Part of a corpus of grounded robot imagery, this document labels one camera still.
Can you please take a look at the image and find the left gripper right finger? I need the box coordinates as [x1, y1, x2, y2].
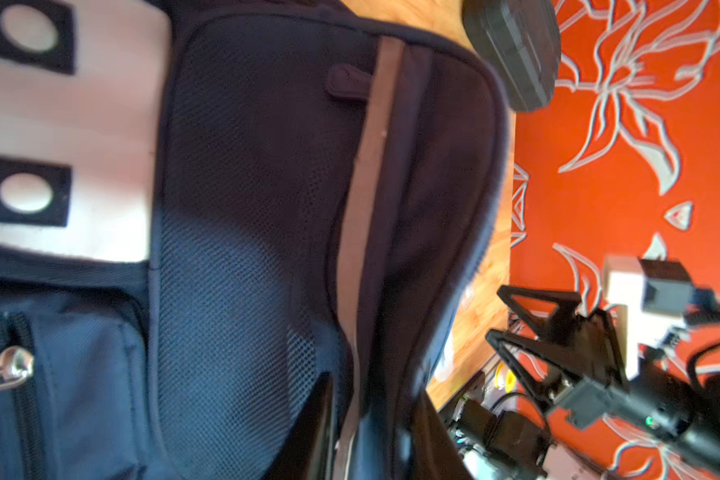
[410, 392, 473, 480]

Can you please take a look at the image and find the navy blue student backpack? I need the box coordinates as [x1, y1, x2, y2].
[0, 1, 509, 479]

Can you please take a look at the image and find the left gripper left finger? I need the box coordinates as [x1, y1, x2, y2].
[263, 372, 335, 480]

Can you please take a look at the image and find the black hard case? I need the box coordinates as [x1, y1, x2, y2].
[462, 0, 562, 113]

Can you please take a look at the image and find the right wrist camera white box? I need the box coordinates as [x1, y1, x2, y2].
[603, 255, 694, 380]

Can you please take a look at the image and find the yellow tape roll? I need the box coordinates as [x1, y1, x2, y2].
[493, 362, 517, 393]

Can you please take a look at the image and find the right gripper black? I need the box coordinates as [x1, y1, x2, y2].
[486, 285, 720, 474]

